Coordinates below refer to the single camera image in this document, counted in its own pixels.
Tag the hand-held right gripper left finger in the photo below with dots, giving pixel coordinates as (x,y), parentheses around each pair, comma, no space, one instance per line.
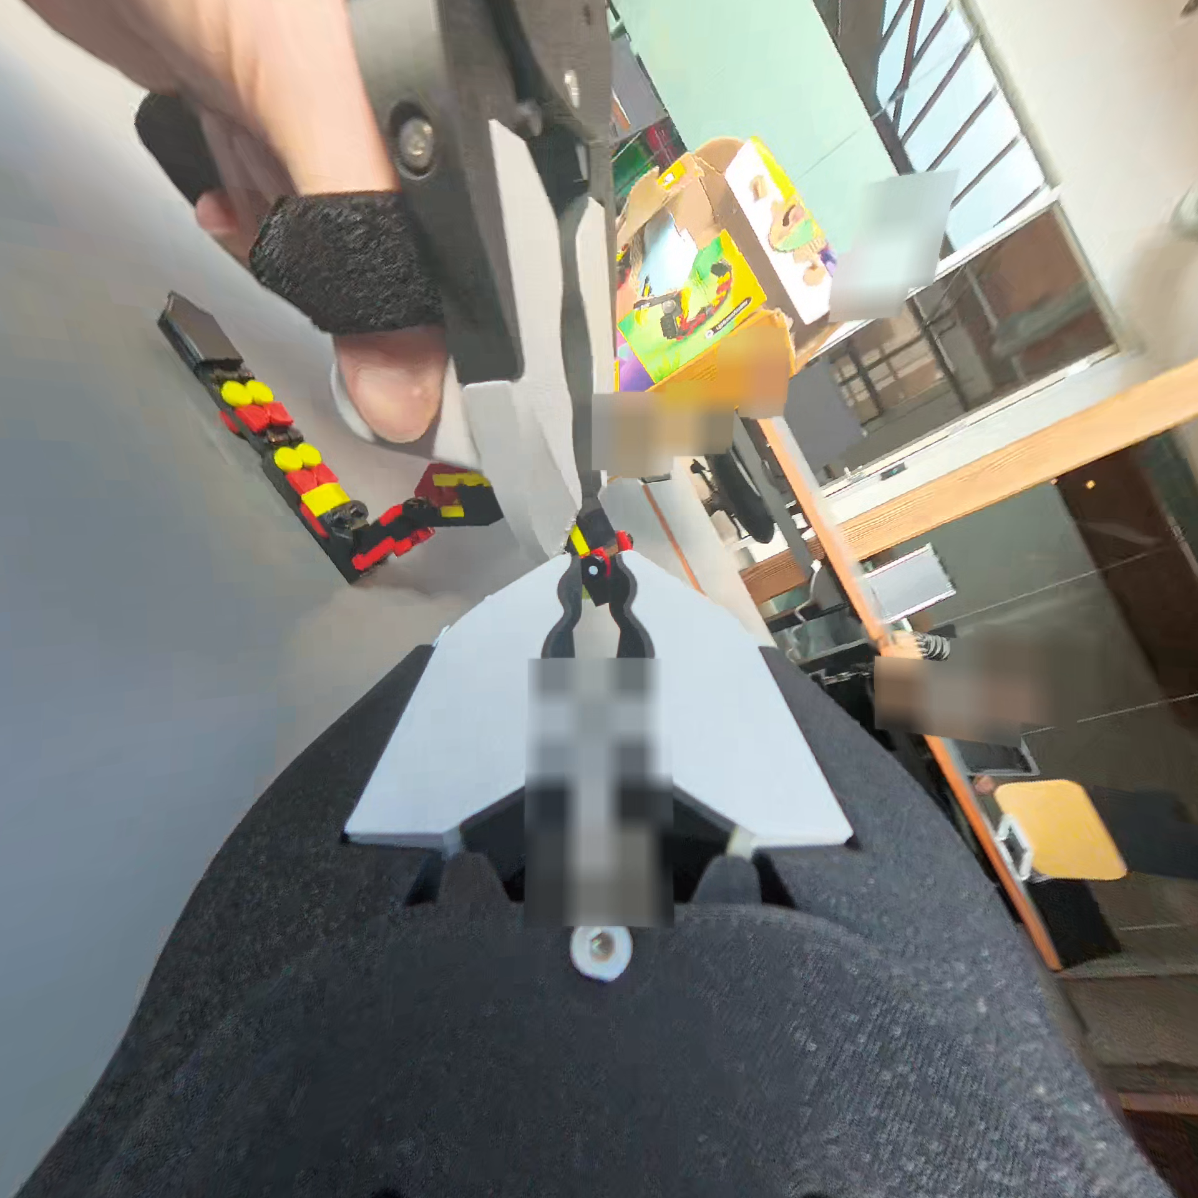
(449,740)

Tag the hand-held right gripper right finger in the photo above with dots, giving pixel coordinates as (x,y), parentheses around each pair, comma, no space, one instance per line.
(748,740)

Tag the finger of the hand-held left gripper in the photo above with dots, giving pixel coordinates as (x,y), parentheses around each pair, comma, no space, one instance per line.
(599,318)
(527,449)

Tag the small red black lego assembly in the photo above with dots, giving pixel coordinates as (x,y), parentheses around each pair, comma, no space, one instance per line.
(596,546)

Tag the colourful cardboard lego box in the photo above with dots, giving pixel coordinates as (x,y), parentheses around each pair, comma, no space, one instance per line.
(701,299)

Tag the long black studded lego strip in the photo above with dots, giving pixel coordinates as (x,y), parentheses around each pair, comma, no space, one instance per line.
(271,440)

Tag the person's left hand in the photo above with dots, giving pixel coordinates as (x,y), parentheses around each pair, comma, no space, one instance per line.
(244,75)

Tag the wooden seat chair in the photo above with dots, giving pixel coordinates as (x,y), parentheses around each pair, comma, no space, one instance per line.
(1058,827)

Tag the white framed window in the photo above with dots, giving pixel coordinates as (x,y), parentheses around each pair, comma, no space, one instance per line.
(974,318)

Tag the light wooden beam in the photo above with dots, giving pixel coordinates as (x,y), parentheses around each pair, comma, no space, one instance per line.
(1048,449)

